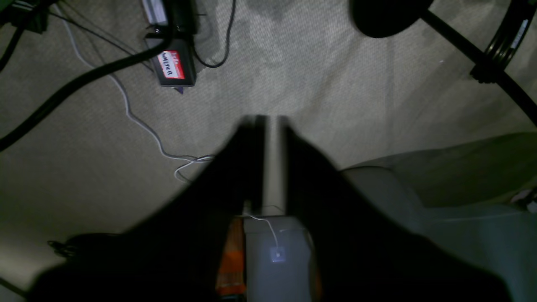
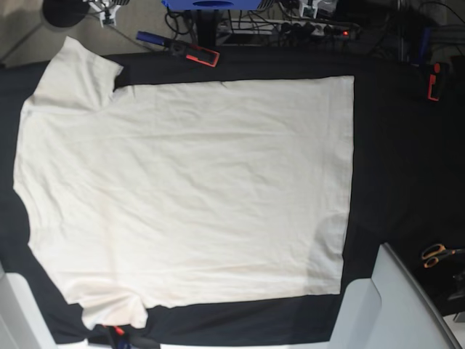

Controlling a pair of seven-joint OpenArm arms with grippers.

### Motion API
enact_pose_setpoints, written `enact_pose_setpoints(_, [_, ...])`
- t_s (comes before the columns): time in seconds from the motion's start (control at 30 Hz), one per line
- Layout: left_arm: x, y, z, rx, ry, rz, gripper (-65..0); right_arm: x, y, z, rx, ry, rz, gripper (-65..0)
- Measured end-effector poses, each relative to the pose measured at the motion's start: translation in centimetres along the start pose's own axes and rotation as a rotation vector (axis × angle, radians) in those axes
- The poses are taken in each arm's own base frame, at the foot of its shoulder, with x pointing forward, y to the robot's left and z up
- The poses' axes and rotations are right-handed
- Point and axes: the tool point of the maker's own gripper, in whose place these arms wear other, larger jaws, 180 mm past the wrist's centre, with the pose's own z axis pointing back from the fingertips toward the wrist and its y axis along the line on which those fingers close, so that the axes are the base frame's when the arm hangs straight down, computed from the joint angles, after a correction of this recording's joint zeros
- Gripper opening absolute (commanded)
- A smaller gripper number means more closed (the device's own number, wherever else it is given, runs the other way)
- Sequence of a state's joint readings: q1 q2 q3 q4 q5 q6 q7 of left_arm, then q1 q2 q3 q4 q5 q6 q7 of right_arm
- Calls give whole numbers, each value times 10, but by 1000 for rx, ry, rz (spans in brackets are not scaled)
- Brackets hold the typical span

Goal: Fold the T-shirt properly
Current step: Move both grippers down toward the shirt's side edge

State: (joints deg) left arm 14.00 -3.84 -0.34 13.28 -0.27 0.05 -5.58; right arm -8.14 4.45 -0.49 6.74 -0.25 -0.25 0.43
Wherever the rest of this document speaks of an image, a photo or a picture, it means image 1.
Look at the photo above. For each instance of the black round stand base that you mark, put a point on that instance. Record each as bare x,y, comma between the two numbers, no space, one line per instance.
385,18

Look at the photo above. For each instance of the black labelled power adapter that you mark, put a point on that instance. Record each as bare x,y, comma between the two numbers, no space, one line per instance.
174,66

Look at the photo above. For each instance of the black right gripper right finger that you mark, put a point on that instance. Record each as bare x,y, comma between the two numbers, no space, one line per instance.
364,256

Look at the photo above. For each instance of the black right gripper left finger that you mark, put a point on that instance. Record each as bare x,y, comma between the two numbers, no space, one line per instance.
175,254

